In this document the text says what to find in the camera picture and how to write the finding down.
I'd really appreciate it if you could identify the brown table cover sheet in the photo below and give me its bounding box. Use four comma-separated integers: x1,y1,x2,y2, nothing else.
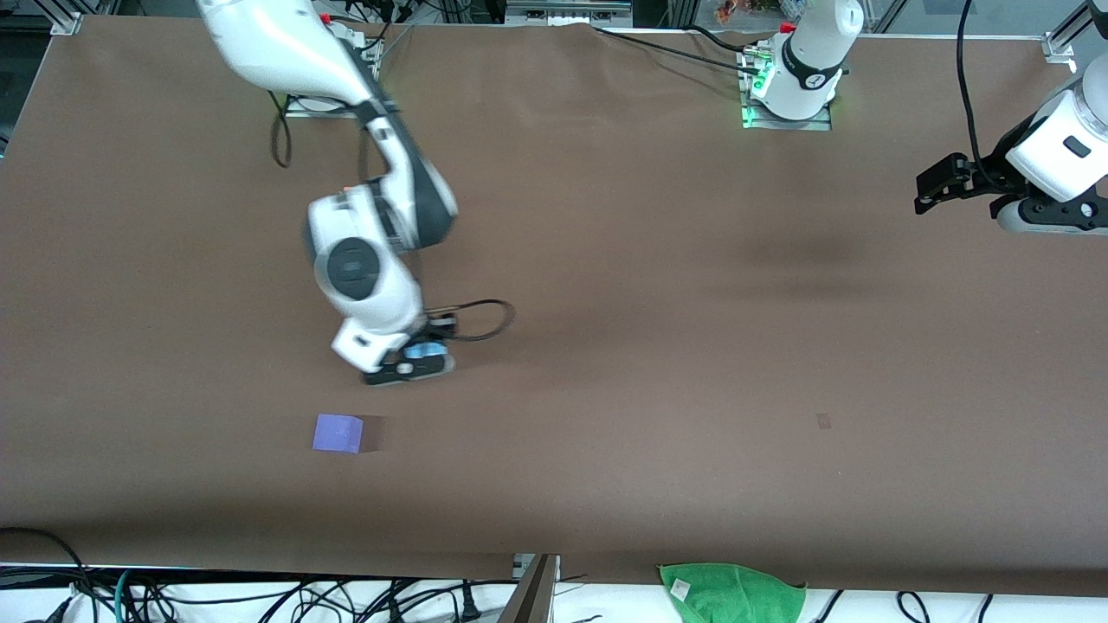
0,13,1108,598

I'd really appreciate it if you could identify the silver metal device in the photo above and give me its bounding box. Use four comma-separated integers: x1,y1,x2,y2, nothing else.
506,0,633,27

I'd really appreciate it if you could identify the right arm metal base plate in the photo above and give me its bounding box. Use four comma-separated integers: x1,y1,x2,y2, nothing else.
284,30,383,119

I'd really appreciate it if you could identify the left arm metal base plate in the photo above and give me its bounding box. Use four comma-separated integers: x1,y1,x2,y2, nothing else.
740,48,834,132

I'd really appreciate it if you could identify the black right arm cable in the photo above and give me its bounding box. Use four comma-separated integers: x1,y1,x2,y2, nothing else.
269,89,295,170

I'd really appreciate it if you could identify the black cable on table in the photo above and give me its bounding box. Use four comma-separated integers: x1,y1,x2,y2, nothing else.
593,24,767,70

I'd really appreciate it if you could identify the black looped floor cable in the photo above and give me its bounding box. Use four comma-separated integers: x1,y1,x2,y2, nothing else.
0,527,94,623

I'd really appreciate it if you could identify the green microfibre cloth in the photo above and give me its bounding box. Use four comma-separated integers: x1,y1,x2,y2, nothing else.
658,562,808,623

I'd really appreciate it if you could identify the purple foam block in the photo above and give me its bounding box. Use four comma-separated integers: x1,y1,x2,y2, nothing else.
312,414,364,454

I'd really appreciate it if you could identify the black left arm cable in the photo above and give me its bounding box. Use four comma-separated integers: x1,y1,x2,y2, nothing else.
956,0,993,170

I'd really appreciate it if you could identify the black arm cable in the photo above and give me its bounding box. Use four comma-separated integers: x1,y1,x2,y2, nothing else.
956,0,993,170
269,89,295,170

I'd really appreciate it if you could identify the black cable tangle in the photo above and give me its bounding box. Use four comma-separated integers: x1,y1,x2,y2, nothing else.
130,576,520,623

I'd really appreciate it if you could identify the aluminium profile bar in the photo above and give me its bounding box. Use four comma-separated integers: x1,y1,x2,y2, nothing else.
498,554,561,623

